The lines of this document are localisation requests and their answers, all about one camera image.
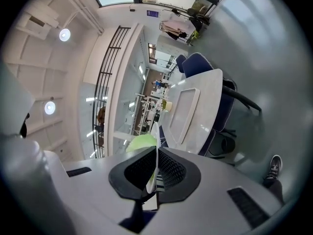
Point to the coat rack with clothes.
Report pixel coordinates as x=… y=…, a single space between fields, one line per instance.
x=193 y=23

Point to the black waste bin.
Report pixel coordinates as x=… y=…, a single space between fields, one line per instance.
x=226 y=144

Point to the white rectangular tray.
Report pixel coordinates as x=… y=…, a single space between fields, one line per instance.
x=186 y=111

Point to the round ceiling lamp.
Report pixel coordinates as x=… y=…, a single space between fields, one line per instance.
x=49 y=107
x=64 y=34

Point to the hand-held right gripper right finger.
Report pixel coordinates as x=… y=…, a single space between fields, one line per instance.
x=178 y=177

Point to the white shelf unit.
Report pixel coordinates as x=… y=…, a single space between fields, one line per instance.
x=149 y=111

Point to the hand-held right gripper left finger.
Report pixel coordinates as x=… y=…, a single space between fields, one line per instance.
x=132 y=172

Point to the black metal railing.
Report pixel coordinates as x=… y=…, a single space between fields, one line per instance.
x=102 y=82

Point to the blue wall sign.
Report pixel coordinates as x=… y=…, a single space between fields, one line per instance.
x=152 y=13

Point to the person's dark trouser leg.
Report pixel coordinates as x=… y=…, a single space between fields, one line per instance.
x=275 y=188

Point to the person's grey sneaker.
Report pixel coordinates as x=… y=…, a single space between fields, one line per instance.
x=275 y=166

